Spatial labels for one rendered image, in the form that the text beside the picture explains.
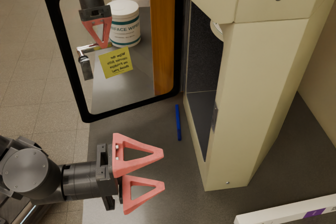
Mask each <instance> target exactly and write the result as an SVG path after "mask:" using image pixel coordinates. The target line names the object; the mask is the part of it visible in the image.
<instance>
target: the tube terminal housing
mask: <svg viewBox="0 0 336 224"><path fill-rule="evenodd" d="M334 1H335V0H238V1H237V7H236V12H235V18H234V21H233V22H232V23H226V24H218V25H219V27H220V29H221V31H222V34H223V52H222V58H221V65H220V71H219V77H218V84H217V90H215V91H216V96H215V102H216V105H217V107H218V113H217V119H216V124H215V130H214V133H213V130H212V126H211V128H210V134H209V141H208V147H207V153H206V160H205V162H204V160H203V156H202V152H201V148H200V145H199V141H198V137H197V133H196V129H195V126H194V122H193V118H192V114H191V110H190V106H189V103H188V99H187V92H186V85H187V68H188V51H189V33H190V16H191V0H190V11H189V29H188V46H187V64H186V82H185V95H184V93H183V105H184V109H185V113H186V117H187V121H188V125H189V130H190V134H191V138H192V142H193V146H194V150H195V154H196V158H197V162H198V166H199V171H200V175H201V179H202V183H203V187H204V191H205V192H206V191H214V190H222V189H230V188H238V187H246V186H247V185H248V184H249V182H250V181H251V179H252V178H253V176H254V174H255V173H256V171H257V169H258V168H259V166H260V165H261V163H262V161H263V160H264V158H265V157H266V155H267V153H268V152H269V150H270V149H271V147H272V145H273V144H274V142H275V140H276V139H277V137H278V135H279V133H280V130H281V128H282V125H283V123H284V121H285V118H286V116H287V113H288V111H289V109H290V106H291V104H292V101H293V99H294V97H295V94H296V92H297V89H298V87H299V85H300V82H301V80H302V78H303V75H304V73H305V70H306V68H307V66H308V63H309V61H310V58H311V56H312V54H313V51H314V49H315V46H316V44H317V42H318V39H319V37H320V34H321V32H322V30H323V27H324V25H325V22H326V20H327V18H328V15H329V13H330V11H331V8H332V6H333V3H334Z"/></svg>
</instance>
